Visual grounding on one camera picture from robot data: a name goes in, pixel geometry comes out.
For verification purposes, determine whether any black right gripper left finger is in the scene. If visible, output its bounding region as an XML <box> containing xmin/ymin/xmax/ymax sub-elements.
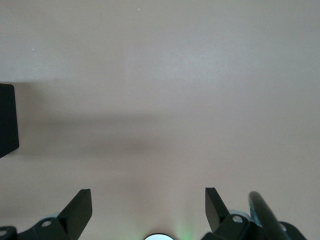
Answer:
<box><xmin>0</xmin><ymin>188</ymin><xmax>93</xmax><ymax>240</ymax></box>

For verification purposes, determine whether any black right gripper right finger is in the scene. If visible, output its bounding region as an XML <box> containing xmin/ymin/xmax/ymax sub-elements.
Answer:
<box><xmin>201</xmin><ymin>187</ymin><xmax>307</xmax><ymax>240</ymax></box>

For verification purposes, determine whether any black rectangular plastic box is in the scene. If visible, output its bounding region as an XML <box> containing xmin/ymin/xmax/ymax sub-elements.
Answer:
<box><xmin>0</xmin><ymin>83</ymin><xmax>20</xmax><ymax>160</ymax></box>

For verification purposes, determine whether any table cover mat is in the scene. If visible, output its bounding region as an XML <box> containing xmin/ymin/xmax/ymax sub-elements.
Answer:
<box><xmin>0</xmin><ymin>0</ymin><xmax>320</xmax><ymax>240</ymax></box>

